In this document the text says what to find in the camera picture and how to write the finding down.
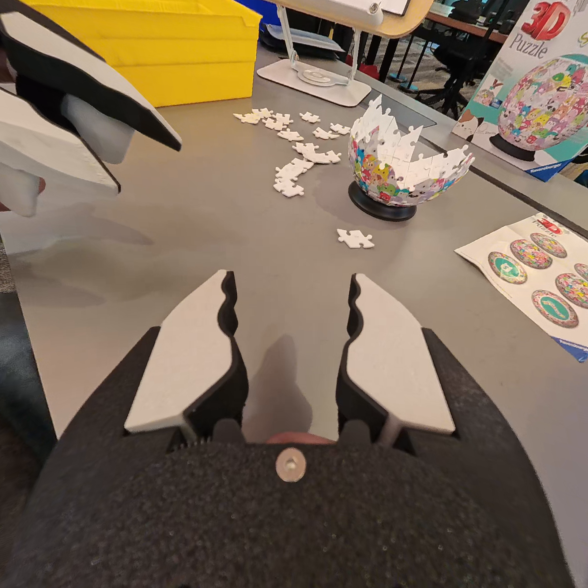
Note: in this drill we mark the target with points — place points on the printed instruction sheet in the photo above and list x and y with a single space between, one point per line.
395 5

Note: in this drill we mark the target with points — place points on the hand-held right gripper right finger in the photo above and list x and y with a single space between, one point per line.
399 367

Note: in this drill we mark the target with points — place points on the white curved jigsaw piece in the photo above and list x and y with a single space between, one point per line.
353 239

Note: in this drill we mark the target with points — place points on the black office chair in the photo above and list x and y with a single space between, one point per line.
459 59

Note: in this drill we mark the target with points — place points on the white round object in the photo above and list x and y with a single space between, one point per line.
321 78

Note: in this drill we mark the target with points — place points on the black round ball stand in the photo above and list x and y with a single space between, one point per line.
381 211

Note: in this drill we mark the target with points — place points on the scattered pile of puzzle pieces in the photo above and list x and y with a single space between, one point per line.
294 170

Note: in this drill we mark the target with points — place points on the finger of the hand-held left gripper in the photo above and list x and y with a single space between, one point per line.
46 147
69 59

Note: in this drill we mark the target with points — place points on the printed cardboard puzzle box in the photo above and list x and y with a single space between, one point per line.
528 92

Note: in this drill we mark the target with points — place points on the black rounded table panel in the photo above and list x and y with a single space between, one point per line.
404 110

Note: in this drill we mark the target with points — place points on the blue plastic bin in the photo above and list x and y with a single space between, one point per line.
271 11

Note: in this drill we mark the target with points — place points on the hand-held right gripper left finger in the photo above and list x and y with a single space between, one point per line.
183 358

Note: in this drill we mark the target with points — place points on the wooden document stand board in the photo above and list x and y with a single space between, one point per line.
404 25

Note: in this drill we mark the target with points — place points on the white printed instruction leaflet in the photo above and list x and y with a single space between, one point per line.
482 257

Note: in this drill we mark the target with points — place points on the brown wooden desk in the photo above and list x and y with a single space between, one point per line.
468 27

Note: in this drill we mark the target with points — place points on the half-built colourful puzzle ball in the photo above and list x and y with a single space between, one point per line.
390 174

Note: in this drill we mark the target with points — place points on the yellow plastic bin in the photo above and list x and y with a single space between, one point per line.
183 59

